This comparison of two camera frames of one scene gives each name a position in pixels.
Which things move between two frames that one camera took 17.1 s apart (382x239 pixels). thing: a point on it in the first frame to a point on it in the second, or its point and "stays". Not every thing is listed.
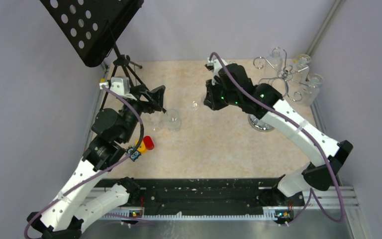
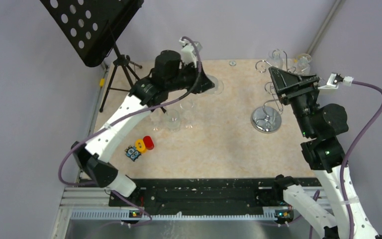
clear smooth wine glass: x=157 y=123 stays
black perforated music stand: x=92 y=26 stays
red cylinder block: x=148 y=142 stays
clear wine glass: x=173 y=120 stays
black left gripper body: x=149 y=106 to x=189 y=78
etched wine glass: x=276 y=55 stays
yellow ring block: x=143 y=149 stays
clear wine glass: x=196 y=105 to x=186 y=108
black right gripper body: x=219 y=97 to x=306 y=87
